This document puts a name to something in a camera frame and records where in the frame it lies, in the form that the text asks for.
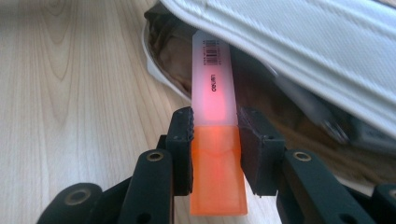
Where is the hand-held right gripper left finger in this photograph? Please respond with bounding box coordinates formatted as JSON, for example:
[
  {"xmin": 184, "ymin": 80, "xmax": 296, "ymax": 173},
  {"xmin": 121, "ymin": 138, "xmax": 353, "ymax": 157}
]
[{"xmin": 157, "ymin": 105, "xmax": 194, "ymax": 197}]

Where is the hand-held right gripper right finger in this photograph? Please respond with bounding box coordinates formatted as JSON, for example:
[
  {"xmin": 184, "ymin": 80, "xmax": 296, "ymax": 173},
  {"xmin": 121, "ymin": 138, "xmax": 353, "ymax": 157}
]
[{"xmin": 237, "ymin": 105, "xmax": 287, "ymax": 198}]

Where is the orange highlighter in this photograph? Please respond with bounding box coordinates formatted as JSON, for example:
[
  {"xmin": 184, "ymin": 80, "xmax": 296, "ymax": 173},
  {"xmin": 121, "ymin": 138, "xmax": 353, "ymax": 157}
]
[{"xmin": 189, "ymin": 29, "xmax": 249, "ymax": 217}]

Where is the white pencil case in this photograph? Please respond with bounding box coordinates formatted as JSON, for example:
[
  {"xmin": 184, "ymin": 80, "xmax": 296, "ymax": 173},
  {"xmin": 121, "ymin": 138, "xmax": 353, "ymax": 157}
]
[{"xmin": 141, "ymin": 0, "xmax": 396, "ymax": 185}]

